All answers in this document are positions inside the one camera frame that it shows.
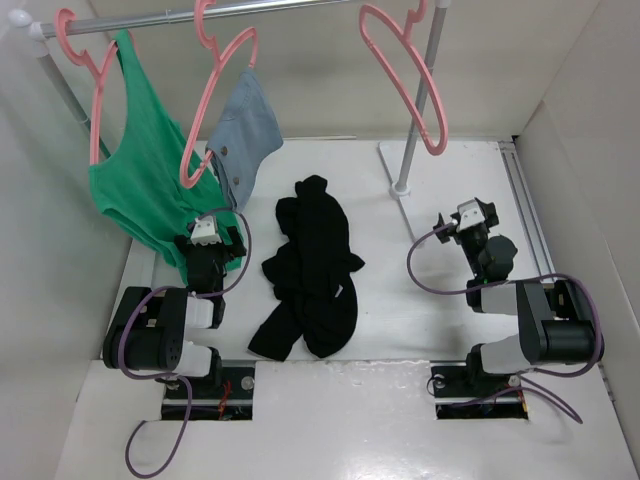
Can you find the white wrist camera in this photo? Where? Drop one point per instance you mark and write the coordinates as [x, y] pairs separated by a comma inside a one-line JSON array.
[[468, 214], [205, 231]]

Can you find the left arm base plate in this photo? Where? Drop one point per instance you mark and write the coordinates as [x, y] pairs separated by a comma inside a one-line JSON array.
[[226, 397]]

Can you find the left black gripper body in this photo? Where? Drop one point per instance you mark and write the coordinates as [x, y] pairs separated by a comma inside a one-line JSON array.
[[220, 253]]

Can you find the pink hanger with green top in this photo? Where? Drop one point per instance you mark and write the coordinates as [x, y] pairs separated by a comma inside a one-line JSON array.
[[97, 80]]

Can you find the pink hanger with denim shirt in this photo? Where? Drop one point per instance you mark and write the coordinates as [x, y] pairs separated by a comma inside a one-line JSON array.
[[189, 178]]

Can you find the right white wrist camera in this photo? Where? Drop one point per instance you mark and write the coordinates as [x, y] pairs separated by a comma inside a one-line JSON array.
[[468, 214]]

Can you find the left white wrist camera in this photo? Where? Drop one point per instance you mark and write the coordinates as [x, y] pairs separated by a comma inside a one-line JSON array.
[[205, 231]]

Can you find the black t shirt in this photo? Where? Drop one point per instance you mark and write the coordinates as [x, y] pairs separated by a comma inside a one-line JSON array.
[[311, 277]]

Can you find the silver clothes rack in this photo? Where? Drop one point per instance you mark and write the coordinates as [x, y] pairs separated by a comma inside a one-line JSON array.
[[428, 119]]

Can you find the light blue denim shirt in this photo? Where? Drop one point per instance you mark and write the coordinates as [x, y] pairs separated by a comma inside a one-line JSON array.
[[246, 133]]

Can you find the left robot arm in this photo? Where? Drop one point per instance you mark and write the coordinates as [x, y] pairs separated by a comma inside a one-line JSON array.
[[148, 331]]

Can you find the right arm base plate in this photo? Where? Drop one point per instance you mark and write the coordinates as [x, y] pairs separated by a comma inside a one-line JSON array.
[[459, 396]]

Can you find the aluminium rail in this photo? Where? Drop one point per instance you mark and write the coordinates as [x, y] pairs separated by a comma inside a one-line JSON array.
[[526, 209]]

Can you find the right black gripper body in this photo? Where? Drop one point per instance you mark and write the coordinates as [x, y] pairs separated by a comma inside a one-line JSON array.
[[471, 242]]

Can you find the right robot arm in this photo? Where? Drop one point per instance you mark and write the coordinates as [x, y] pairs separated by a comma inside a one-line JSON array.
[[555, 318]]

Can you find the green tank top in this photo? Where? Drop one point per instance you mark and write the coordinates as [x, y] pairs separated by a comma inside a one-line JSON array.
[[138, 186]]

